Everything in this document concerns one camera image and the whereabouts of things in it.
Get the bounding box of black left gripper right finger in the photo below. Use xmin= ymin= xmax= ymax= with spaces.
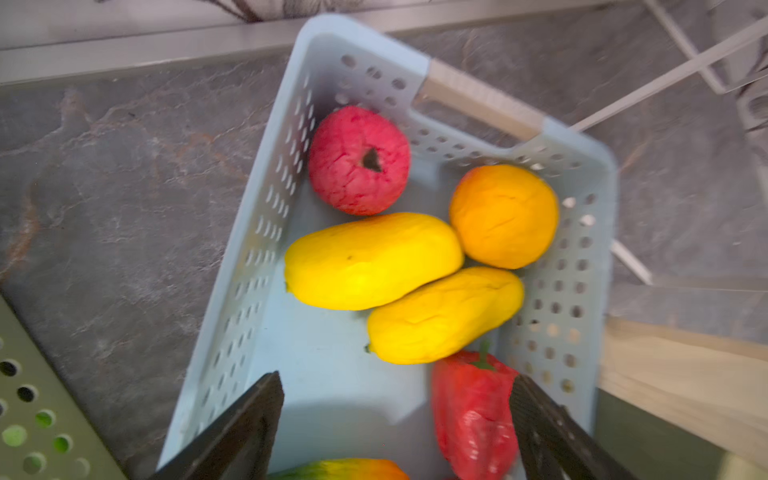
xmin=509 ymin=374 xmax=635 ymax=480

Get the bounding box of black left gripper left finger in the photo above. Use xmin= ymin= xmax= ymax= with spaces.
xmin=152 ymin=371 xmax=284 ymax=480

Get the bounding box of cream canvas tote bag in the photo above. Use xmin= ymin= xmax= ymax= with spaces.
xmin=599 ymin=317 xmax=767 ymax=479

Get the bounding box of yellow mango toy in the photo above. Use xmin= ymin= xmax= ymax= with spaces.
xmin=367 ymin=266 xmax=524 ymax=365
xmin=284 ymin=212 xmax=464 ymax=311

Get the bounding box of red bell pepper toy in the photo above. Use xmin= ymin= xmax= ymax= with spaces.
xmin=431 ymin=341 xmax=519 ymax=479

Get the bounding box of blue plastic basket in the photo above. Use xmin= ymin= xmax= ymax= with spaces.
xmin=161 ymin=15 xmax=618 ymax=479

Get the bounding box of green orange papaya toy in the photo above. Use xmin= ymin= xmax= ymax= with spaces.
xmin=267 ymin=458 xmax=409 ymax=480

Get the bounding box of green plastic basket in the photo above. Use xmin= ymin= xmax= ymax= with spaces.
xmin=1 ymin=302 xmax=126 ymax=479

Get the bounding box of orange fruit toy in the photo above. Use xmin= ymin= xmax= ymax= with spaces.
xmin=449 ymin=164 xmax=559 ymax=270

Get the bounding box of white wire wooden shelf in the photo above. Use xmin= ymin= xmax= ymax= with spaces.
xmin=571 ymin=1 xmax=767 ymax=292

